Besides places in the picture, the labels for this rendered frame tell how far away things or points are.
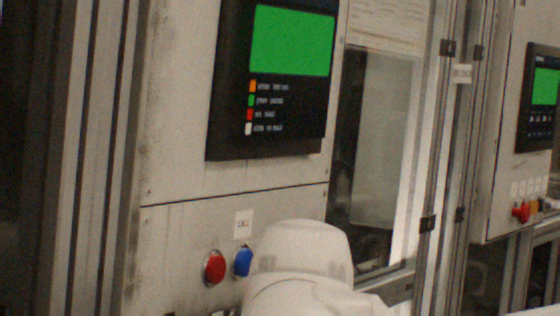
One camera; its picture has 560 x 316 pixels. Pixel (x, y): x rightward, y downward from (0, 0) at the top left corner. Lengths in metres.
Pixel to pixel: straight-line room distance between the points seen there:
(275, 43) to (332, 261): 0.23
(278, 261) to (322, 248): 0.04
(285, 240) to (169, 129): 0.15
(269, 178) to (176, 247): 0.19
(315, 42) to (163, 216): 0.30
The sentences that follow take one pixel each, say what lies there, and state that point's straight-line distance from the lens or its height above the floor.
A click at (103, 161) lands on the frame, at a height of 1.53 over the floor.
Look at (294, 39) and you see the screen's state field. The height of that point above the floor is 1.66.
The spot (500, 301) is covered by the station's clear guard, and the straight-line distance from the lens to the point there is 2.45.
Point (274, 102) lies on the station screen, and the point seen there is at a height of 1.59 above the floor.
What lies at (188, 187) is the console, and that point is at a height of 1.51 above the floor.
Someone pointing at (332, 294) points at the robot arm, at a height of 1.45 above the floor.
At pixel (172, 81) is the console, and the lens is 1.11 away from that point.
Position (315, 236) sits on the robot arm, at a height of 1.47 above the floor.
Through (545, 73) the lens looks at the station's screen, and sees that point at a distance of 2.30.
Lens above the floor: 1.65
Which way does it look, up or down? 6 degrees down
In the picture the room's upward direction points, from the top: 6 degrees clockwise
